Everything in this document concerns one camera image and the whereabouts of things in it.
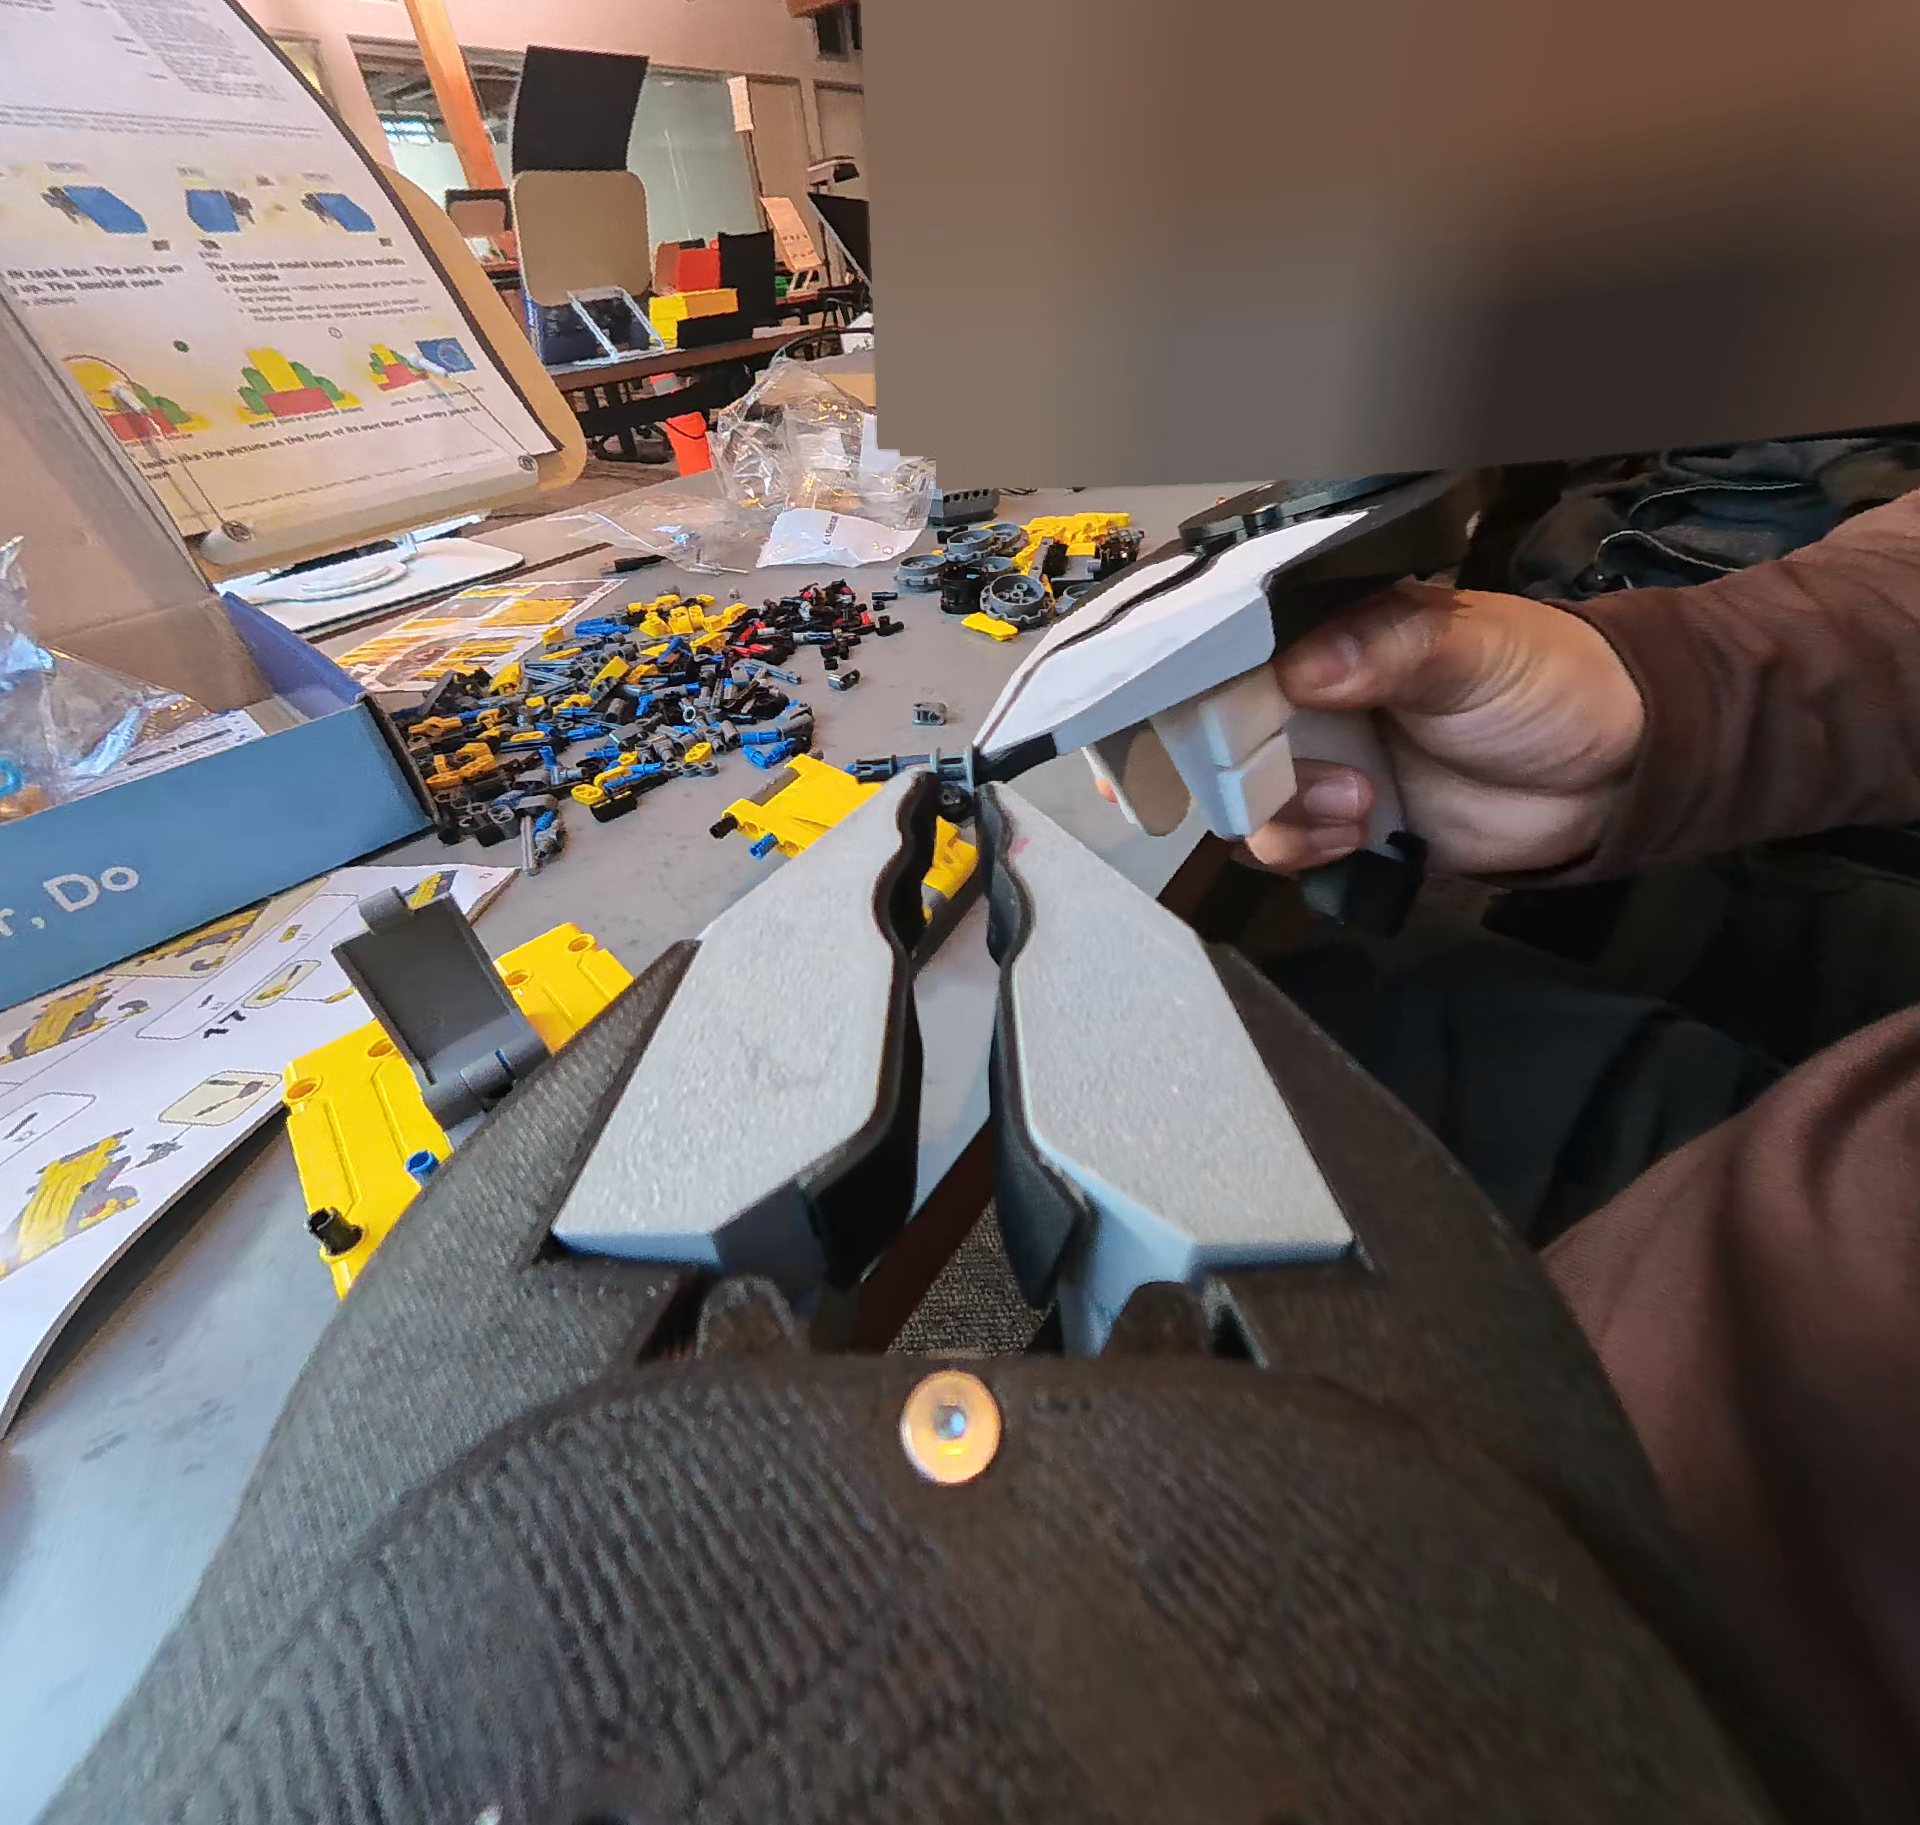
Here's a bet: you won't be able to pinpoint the grey desk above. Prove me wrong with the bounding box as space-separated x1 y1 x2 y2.
0 481 1263 1812

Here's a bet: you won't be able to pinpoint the grey connector with black pins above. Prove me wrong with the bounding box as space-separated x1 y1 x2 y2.
852 745 995 825

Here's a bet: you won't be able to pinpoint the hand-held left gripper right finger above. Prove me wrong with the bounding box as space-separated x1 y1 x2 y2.
981 782 1358 1358

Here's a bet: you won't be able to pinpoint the white rounded tray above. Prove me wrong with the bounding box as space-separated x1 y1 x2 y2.
225 535 527 643

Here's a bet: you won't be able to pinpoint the blue cardboard box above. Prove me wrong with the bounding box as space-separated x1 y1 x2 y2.
0 303 439 1018

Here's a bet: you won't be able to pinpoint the person's right hand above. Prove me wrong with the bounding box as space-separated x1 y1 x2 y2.
1245 581 1651 879

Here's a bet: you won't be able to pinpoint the black yellow toy base assembly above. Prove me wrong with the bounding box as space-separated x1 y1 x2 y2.
286 886 639 1302

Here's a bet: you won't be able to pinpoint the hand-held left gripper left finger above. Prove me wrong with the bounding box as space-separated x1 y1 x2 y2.
553 772 938 1287

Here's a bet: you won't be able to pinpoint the open instruction booklet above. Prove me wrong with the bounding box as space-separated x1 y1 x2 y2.
0 865 519 1438

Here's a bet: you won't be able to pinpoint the pile of small loose bricks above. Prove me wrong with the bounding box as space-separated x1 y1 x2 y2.
397 581 908 873

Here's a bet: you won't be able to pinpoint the dark grey jacket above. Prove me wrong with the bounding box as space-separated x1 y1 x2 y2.
1506 436 1920 604

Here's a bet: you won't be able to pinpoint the clear acrylic display stand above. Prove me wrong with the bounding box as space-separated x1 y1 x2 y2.
567 287 662 364

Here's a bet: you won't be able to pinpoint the person's black trousers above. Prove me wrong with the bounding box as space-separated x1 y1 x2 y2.
1276 865 1920 1243

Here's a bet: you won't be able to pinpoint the clear bag with blue parts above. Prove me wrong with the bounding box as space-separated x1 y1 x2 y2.
0 535 228 823

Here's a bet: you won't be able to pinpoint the yellow printed sticker sheet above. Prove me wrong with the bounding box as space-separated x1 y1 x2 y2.
336 581 623 687

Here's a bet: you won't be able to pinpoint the red yellow block model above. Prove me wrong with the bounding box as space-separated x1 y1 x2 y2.
652 235 782 349

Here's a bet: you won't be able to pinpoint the heap of wheels and beams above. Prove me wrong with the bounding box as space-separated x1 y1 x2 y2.
898 510 1143 645

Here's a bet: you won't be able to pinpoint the yellow grey toy hood assembly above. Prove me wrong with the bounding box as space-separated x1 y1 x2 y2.
712 751 983 915

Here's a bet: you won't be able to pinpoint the dark background table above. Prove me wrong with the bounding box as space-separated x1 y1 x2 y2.
555 326 842 455

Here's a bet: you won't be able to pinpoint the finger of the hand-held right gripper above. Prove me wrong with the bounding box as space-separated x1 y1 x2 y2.
1050 510 1374 645
972 553 1279 786

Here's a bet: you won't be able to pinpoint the plastic bag with white label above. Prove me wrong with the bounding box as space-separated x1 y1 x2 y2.
756 505 933 570

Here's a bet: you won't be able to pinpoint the clear plastic bag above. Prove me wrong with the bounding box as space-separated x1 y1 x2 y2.
706 363 933 537

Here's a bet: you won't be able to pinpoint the beige rounded board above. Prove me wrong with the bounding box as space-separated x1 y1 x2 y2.
510 167 653 312

